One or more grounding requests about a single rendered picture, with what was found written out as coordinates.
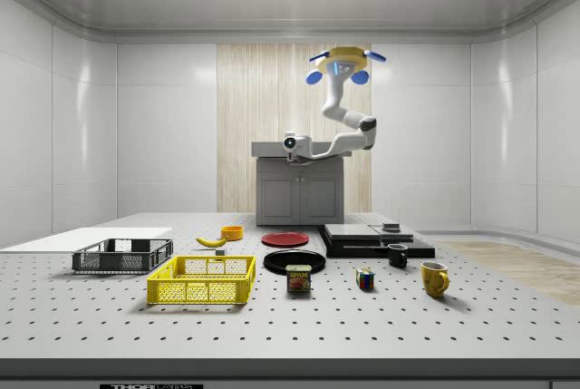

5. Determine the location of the white board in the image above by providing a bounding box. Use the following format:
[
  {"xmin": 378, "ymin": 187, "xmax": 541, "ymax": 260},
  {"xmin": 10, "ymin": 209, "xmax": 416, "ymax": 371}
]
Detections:
[{"xmin": 0, "ymin": 227, "xmax": 174, "ymax": 254}]

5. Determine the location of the puzzle cube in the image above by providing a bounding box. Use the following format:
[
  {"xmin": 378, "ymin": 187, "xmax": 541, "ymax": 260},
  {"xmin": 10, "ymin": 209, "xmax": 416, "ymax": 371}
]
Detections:
[{"xmin": 355, "ymin": 267, "xmax": 376, "ymax": 291}]

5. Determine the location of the black plate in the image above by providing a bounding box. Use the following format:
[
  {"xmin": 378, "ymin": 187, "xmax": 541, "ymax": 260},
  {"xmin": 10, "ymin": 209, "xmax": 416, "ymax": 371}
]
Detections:
[{"xmin": 263, "ymin": 249, "xmax": 327, "ymax": 275}]

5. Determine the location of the black stove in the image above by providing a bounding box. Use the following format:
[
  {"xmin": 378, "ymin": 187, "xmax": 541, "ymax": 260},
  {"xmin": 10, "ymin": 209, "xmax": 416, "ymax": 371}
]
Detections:
[{"xmin": 316, "ymin": 222, "xmax": 437, "ymax": 259}]

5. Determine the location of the banana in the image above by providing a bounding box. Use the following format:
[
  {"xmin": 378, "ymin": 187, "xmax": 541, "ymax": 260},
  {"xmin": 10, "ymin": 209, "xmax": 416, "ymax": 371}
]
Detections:
[{"xmin": 195, "ymin": 235, "xmax": 230, "ymax": 249}]

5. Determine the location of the white cabinet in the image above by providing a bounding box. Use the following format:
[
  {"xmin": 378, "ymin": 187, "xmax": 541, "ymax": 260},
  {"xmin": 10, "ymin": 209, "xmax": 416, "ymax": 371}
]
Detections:
[{"xmin": 256, "ymin": 156, "xmax": 345, "ymax": 227}]

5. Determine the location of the dark grey basket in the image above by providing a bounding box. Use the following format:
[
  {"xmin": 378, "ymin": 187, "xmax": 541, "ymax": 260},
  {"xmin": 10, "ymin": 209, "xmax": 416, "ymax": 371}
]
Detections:
[{"xmin": 72, "ymin": 238, "xmax": 175, "ymax": 277}]

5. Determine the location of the black mug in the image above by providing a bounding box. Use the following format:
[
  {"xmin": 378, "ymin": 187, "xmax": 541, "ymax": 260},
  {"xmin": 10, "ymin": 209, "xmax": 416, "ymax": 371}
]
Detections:
[{"xmin": 387, "ymin": 243, "xmax": 410, "ymax": 269}]

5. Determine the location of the yellow basket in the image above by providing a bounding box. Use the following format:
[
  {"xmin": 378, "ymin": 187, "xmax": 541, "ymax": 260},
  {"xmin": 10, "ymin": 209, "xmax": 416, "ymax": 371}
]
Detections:
[{"xmin": 146, "ymin": 255, "xmax": 257, "ymax": 306}]

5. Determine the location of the yellow mug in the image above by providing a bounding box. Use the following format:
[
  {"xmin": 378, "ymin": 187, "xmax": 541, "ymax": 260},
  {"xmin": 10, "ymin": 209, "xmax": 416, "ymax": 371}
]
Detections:
[{"xmin": 420, "ymin": 261, "xmax": 450, "ymax": 297}]

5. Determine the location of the drone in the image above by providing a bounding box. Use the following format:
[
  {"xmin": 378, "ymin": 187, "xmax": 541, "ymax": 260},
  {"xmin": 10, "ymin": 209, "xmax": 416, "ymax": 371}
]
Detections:
[{"xmin": 308, "ymin": 45, "xmax": 389, "ymax": 87}]

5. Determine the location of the red plate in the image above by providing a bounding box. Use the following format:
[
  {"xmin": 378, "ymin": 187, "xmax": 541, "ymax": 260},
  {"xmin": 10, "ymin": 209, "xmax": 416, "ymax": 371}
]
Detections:
[{"xmin": 261, "ymin": 231, "xmax": 310, "ymax": 248}]

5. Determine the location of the flat-sided can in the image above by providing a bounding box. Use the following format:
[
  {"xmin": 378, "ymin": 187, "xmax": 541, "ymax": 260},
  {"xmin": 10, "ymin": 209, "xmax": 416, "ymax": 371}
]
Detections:
[{"xmin": 285, "ymin": 264, "xmax": 313, "ymax": 295}]

